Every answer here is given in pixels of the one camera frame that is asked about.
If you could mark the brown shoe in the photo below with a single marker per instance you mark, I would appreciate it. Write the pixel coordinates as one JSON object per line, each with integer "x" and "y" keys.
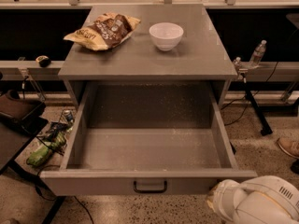
{"x": 289, "y": 146}

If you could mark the green snack bag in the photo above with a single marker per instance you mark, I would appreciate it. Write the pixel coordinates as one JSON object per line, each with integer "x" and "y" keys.
{"x": 46, "y": 149}

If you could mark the black yellow tape measure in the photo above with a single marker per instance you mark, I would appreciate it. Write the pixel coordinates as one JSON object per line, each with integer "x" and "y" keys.
{"x": 43, "y": 61}

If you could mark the black tripod stand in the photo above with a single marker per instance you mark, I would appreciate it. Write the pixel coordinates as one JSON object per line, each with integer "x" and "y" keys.
{"x": 242, "y": 71}

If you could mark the black drawer handle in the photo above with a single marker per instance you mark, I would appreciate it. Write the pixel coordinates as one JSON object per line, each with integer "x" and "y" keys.
{"x": 150, "y": 188}

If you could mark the grey top drawer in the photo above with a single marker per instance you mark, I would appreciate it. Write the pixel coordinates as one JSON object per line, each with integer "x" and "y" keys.
{"x": 149, "y": 134}

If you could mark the soda can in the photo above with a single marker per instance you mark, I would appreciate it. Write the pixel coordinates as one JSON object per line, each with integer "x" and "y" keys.
{"x": 68, "y": 116}

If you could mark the brown yellow chip bag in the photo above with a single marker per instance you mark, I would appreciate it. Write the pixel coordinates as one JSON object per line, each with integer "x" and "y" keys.
{"x": 107, "y": 32}

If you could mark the dark side table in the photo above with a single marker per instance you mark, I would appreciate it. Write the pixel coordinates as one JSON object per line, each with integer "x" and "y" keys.
{"x": 20, "y": 123}

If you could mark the white bowl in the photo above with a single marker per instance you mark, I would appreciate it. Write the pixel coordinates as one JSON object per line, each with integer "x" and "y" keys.
{"x": 165, "y": 35}

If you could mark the grey cabinet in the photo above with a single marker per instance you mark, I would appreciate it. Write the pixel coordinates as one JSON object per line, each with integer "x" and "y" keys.
{"x": 200, "y": 55}

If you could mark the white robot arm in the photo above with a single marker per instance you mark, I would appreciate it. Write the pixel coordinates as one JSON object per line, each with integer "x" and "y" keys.
{"x": 262, "y": 200}

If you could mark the clear plastic water bottle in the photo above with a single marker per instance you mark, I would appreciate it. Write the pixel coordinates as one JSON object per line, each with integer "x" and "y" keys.
{"x": 258, "y": 54}

